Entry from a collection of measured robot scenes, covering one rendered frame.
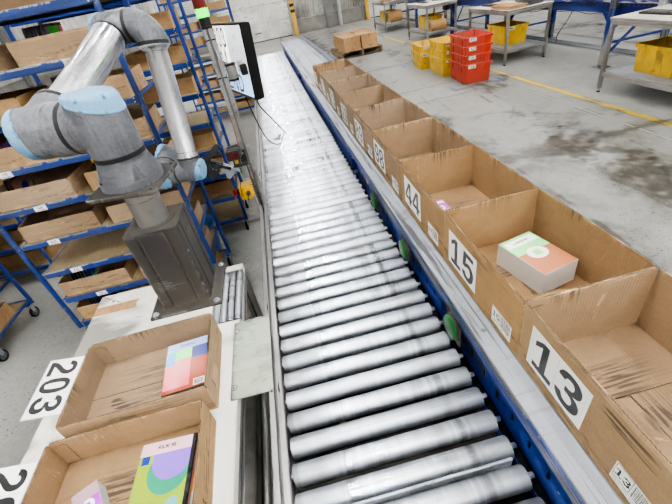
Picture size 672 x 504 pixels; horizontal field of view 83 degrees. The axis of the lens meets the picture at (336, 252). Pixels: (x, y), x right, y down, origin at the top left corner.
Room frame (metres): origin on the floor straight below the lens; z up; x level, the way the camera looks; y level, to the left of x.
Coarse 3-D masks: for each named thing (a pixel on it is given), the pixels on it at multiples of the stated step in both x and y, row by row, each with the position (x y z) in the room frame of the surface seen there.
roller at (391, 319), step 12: (396, 312) 0.84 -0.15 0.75; (408, 312) 0.84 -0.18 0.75; (420, 312) 0.83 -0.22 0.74; (348, 324) 0.84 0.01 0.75; (360, 324) 0.83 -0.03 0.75; (372, 324) 0.82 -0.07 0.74; (384, 324) 0.82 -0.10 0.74; (396, 324) 0.82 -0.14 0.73; (300, 336) 0.83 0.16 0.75; (312, 336) 0.82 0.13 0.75; (324, 336) 0.81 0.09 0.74; (336, 336) 0.81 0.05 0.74; (348, 336) 0.81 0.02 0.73; (288, 348) 0.80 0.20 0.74; (300, 348) 0.80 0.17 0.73; (312, 348) 0.80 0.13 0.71
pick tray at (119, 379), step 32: (192, 320) 0.90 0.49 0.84; (96, 352) 0.87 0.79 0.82; (128, 352) 0.88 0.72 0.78; (160, 352) 0.88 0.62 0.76; (96, 384) 0.79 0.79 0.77; (128, 384) 0.77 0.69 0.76; (160, 384) 0.75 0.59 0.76; (64, 416) 0.64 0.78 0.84; (96, 416) 0.68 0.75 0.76; (128, 416) 0.61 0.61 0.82
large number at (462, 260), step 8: (456, 240) 0.81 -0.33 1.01; (456, 248) 0.81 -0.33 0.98; (464, 248) 0.76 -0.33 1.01; (456, 256) 0.81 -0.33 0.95; (464, 256) 0.76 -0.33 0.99; (472, 256) 0.72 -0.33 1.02; (456, 264) 0.81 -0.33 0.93; (464, 264) 0.76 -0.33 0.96; (472, 264) 0.72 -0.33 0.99; (464, 272) 0.76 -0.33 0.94; (472, 272) 0.72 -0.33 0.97; (472, 280) 0.71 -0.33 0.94; (472, 288) 0.71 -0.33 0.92
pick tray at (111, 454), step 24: (168, 408) 0.59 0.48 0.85; (192, 408) 0.59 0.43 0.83; (96, 432) 0.57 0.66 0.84; (120, 432) 0.57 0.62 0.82; (144, 432) 0.58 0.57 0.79; (168, 432) 0.58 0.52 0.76; (192, 432) 0.57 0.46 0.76; (48, 456) 0.54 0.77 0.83; (72, 456) 0.56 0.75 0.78; (96, 456) 0.56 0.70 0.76; (120, 456) 0.55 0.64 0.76; (48, 480) 0.50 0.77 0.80; (72, 480) 0.51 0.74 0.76; (120, 480) 0.48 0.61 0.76
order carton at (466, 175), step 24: (408, 168) 1.29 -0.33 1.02; (432, 168) 1.30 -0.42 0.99; (456, 168) 1.30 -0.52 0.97; (480, 168) 1.25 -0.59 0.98; (504, 168) 1.10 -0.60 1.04; (432, 192) 1.30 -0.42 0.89; (456, 192) 1.26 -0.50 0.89; (480, 192) 1.23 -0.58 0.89; (504, 192) 1.08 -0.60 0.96; (432, 216) 0.98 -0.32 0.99; (432, 240) 0.99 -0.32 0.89
